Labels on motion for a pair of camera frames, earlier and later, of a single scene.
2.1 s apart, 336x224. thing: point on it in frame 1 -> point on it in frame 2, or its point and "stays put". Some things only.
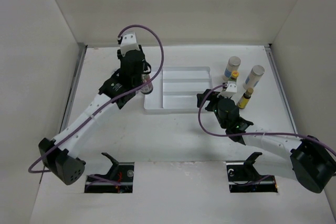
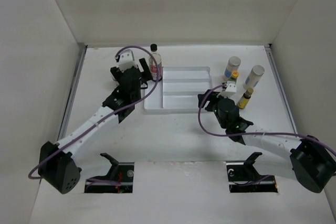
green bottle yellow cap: x=234 y=75 stays put
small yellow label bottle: x=245 y=98 stays put
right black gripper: x=211 y=97 stays put
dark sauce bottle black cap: x=148 y=88 -> x=153 y=47
